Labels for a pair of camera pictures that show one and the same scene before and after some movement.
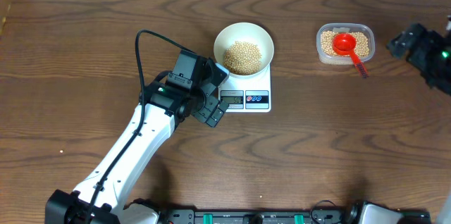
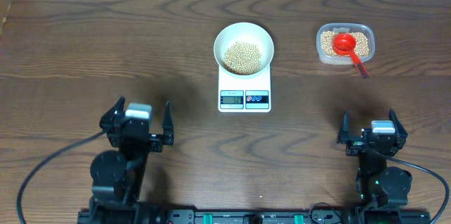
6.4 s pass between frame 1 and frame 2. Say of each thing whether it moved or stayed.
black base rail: stayed
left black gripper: moved
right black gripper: moved
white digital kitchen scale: stayed
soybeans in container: stayed
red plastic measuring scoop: stayed
